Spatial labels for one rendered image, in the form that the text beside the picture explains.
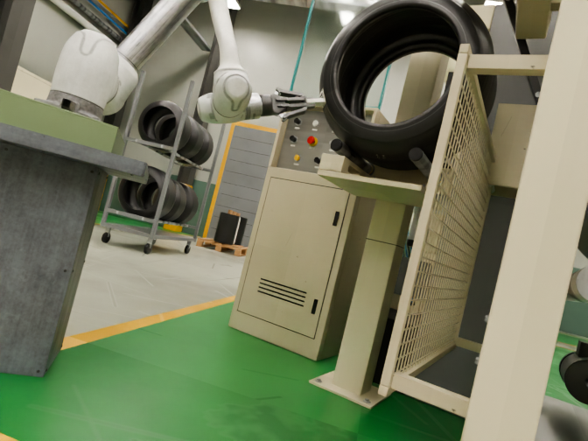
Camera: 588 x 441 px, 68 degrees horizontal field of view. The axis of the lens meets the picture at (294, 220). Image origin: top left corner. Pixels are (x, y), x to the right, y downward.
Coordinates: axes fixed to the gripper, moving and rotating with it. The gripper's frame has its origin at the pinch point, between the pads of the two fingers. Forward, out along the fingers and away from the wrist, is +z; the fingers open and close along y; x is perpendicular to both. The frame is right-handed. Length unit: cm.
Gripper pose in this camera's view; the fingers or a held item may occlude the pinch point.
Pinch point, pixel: (314, 102)
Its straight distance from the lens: 162.4
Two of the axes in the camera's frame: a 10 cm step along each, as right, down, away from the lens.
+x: 2.3, -3.3, -9.2
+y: 2.1, 9.4, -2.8
